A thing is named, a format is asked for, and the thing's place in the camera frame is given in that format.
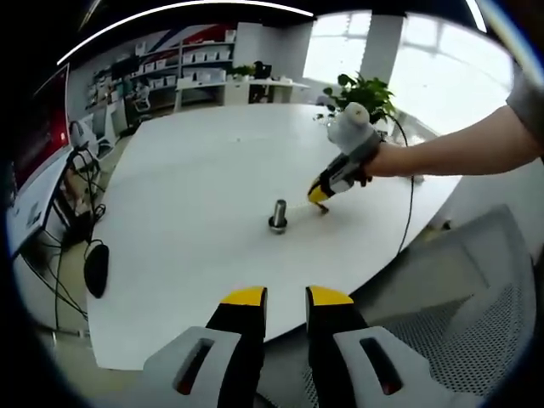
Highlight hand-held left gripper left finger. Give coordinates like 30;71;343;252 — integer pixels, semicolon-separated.
142;286;269;408

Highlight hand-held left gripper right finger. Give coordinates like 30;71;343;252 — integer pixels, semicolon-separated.
304;285;456;408

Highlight thick threaded steel stud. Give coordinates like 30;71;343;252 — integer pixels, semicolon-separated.
267;198;291;235

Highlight person's right hand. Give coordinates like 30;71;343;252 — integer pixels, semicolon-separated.
359;141;412;187

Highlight potted green plant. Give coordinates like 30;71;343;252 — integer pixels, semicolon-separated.
321;72;399;129

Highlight large bright window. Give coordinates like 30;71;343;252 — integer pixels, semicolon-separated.
302;11;518;138

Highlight long white desk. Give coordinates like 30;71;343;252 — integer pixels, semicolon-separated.
174;77;311;112

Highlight grey mesh office chair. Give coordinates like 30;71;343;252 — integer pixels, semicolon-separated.
303;203;537;408

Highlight black computer mouse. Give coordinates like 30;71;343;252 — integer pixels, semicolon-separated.
82;239;111;300

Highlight curved ceiling light strip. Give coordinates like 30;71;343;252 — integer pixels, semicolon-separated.
464;0;489;31

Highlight person's grey shirt sleeve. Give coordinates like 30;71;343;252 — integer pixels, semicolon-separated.
505;62;544;165

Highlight white shelving unit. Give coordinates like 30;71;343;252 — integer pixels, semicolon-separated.
87;25;237;121

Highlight black monitor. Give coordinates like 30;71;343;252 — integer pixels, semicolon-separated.
110;56;141;80

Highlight laptop with red screen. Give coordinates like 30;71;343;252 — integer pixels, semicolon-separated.
5;62;74;257

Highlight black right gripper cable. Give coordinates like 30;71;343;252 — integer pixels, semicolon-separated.
390;116;417;257

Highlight tangled black cables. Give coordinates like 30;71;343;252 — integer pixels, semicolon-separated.
53;147;108;325

